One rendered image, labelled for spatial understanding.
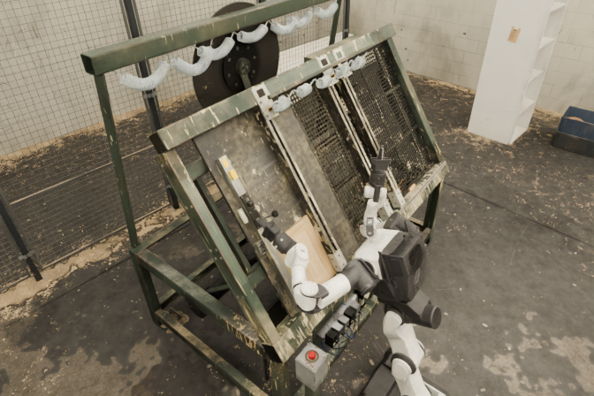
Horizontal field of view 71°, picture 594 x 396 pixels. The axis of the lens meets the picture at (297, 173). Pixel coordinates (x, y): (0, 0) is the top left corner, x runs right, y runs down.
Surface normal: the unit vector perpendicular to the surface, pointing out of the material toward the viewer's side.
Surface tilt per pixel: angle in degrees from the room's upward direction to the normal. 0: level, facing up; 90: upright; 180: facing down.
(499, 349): 0
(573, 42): 90
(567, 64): 90
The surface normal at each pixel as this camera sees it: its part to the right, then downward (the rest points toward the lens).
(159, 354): -0.03, -0.83
